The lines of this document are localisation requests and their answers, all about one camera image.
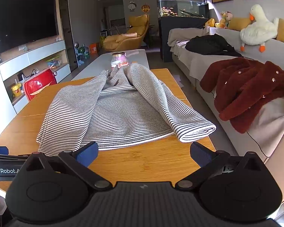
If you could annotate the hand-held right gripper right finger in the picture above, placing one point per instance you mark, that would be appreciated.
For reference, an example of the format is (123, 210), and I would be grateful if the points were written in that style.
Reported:
(200, 153)

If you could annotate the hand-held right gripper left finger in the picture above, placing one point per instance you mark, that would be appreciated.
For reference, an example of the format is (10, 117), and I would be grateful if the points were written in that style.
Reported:
(87, 153)

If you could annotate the black white striped shirt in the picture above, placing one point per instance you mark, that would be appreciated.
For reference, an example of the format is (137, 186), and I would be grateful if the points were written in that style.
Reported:
(123, 108)

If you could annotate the yellow toy truck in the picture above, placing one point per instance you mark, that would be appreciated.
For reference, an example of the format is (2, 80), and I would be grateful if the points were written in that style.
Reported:
(16, 90)

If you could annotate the grey sofa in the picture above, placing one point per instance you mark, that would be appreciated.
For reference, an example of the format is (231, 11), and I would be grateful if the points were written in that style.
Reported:
(269, 123)

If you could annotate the dark red fleece coat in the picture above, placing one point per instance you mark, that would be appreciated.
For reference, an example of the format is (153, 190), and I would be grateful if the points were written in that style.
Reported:
(246, 87)

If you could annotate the white power strip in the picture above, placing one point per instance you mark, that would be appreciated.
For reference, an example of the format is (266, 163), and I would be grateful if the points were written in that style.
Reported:
(28, 75)

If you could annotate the white coffee table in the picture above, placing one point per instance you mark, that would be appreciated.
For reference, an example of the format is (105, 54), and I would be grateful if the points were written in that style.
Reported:
(97, 63)

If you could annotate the glass jar with label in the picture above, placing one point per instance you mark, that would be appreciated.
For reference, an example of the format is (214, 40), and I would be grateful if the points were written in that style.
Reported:
(119, 61)

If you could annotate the clear box with green lid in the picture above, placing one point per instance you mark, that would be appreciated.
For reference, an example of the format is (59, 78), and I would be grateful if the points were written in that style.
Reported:
(54, 62)

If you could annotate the watermelon pattern ball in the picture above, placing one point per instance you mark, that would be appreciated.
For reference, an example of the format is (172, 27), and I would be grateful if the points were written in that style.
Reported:
(81, 50)

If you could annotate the orange box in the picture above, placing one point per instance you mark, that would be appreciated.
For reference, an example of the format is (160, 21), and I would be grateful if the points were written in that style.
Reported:
(93, 49)

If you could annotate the white wooden television cabinet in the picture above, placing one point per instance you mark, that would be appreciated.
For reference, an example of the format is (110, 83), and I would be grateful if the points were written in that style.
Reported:
(37, 52)

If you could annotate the black jacket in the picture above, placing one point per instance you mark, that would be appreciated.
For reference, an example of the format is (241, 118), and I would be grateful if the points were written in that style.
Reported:
(210, 43)

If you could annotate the yellow green bottle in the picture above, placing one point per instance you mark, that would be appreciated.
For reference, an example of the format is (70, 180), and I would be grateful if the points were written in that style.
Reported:
(102, 41)

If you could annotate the beige blanket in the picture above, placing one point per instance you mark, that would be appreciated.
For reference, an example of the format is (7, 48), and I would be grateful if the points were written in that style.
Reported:
(177, 35)

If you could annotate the yellow lounge chair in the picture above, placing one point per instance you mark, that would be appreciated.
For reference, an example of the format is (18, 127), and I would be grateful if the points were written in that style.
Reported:
(130, 37)

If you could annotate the black fish tank cabinet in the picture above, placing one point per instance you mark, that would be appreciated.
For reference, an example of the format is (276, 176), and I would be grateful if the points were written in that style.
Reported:
(179, 28)

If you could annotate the black flat television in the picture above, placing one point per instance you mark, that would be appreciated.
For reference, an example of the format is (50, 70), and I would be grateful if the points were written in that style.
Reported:
(23, 19)

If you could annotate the small plush doll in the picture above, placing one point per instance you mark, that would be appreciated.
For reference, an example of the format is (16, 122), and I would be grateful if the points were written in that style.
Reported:
(224, 20)

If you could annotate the white goose plush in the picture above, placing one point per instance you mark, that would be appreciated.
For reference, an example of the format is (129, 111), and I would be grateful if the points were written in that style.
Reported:
(258, 30)

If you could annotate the glass fish tank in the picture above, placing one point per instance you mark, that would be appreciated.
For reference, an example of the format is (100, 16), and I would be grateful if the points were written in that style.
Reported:
(184, 9)

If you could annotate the round orange wall ornament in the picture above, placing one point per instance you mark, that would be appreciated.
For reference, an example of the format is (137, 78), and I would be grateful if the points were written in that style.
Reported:
(144, 8)

